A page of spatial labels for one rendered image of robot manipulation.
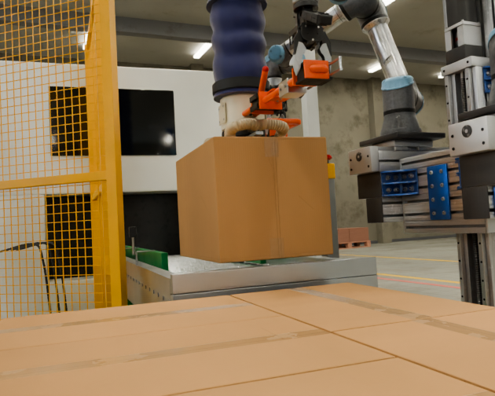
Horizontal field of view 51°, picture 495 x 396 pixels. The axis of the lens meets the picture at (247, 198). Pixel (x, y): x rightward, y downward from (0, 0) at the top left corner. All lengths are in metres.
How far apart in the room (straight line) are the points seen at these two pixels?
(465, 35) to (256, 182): 0.85
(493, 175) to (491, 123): 0.14
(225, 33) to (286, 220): 0.76
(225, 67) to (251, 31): 0.17
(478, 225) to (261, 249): 0.66
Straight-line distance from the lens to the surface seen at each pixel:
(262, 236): 1.66
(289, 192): 1.70
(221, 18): 2.05
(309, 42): 1.51
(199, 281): 1.56
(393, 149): 1.93
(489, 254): 1.83
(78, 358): 0.91
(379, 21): 2.26
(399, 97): 2.00
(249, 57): 1.99
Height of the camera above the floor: 0.75
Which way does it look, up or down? 3 degrees up
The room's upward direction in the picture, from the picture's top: 3 degrees counter-clockwise
